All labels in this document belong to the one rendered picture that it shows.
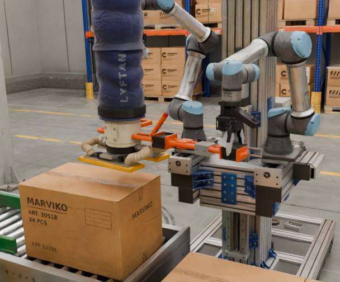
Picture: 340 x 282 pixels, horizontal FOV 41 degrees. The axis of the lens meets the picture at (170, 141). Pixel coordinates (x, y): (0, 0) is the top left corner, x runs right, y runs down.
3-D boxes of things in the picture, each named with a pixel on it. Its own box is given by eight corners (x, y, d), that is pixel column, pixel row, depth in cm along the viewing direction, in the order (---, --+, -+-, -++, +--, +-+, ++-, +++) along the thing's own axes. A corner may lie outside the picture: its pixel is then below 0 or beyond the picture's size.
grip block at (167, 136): (150, 147, 200) (150, 135, 198) (164, 142, 207) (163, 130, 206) (165, 150, 195) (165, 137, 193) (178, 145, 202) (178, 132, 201)
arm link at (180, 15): (221, 56, 254) (157, 6, 227) (209, 56, 263) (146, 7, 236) (230, 38, 255) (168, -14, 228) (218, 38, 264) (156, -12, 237)
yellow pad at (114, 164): (78, 160, 217) (76, 151, 216) (93, 156, 225) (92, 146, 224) (130, 173, 197) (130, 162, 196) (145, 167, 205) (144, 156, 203)
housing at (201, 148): (193, 154, 188) (193, 144, 187) (202, 150, 193) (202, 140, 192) (207, 156, 184) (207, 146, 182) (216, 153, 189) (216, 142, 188)
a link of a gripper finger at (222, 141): (217, 154, 179) (222, 131, 180) (230, 156, 176) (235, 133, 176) (213, 152, 177) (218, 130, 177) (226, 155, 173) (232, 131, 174)
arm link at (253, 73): (238, 62, 189) (223, 64, 181) (262, 62, 181) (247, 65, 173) (238, 81, 191) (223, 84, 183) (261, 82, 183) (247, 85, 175)
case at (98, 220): (26, 255, 236) (17, 183, 226) (74, 225, 271) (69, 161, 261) (122, 281, 210) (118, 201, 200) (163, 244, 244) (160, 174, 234)
